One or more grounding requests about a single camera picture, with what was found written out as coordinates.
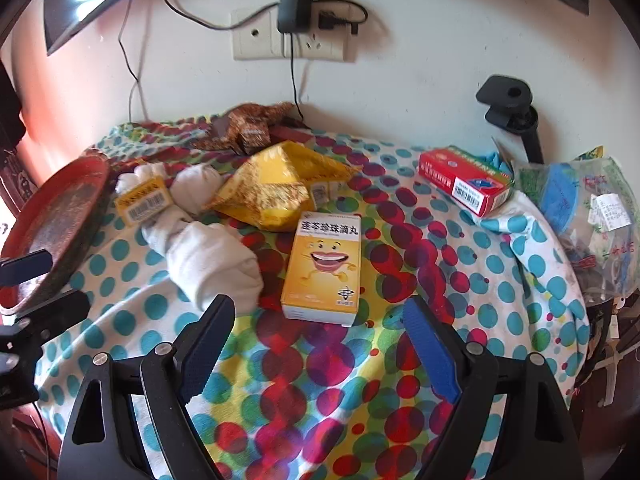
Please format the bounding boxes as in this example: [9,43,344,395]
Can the colourful polka dot blanket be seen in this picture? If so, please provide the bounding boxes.
[35,110,591,480]

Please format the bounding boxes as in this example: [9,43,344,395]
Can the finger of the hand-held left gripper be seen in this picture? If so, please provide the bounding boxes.
[0,252,53,287]
[15,289,92,332]

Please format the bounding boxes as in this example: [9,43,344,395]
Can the small yellow barcode box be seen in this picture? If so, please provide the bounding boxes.
[114,177,173,225]

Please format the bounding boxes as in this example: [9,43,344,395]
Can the round red metal tray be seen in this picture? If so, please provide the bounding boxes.
[0,156,112,316]

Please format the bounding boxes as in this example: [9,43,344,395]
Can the black power adapter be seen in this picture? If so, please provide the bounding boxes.
[277,0,316,36]

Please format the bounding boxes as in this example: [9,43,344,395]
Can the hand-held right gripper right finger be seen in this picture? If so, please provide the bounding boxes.
[402,297,585,480]

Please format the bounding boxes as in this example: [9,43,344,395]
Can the yellow smiling face medicine box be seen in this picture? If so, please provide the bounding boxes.
[280,214,363,328]

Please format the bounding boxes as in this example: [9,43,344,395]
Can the white wall socket plate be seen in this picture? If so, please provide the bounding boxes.
[231,7,284,61]

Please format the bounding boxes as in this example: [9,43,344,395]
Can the black clamp mount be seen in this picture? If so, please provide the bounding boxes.
[475,75,545,165]

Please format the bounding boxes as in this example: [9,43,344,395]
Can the black television power cable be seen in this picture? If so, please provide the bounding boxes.
[159,0,369,37]

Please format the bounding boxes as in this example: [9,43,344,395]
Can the dark hanging clothes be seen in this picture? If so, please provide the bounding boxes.
[0,62,26,143]

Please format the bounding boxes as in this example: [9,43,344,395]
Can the blue cloth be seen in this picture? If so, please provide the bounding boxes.
[482,137,516,175]

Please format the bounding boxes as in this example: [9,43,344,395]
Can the black adapter cable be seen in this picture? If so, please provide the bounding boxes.
[289,35,307,126]

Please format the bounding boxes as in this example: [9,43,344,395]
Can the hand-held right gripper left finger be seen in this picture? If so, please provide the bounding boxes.
[57,294,237,480]

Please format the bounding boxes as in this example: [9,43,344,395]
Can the clear plastic bag of goods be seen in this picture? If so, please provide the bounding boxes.
[515,146,640,306]

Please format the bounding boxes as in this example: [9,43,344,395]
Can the red and white medicine box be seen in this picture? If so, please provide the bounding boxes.
[418,146,516,218]

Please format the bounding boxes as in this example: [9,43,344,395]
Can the thin black wall cable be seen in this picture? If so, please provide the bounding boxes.
[118,0,143,123]

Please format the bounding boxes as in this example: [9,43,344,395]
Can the white power outlet plate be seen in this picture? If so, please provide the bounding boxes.
[282,30,346,63]

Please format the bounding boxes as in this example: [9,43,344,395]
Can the black curved television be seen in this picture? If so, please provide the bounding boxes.
[42,0,591,57]

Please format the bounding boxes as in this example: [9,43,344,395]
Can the brown snack bag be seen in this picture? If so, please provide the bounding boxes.
[192,102,301,156]

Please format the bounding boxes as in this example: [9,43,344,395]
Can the yellow snack bag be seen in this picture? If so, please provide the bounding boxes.
[202,141,361,232]

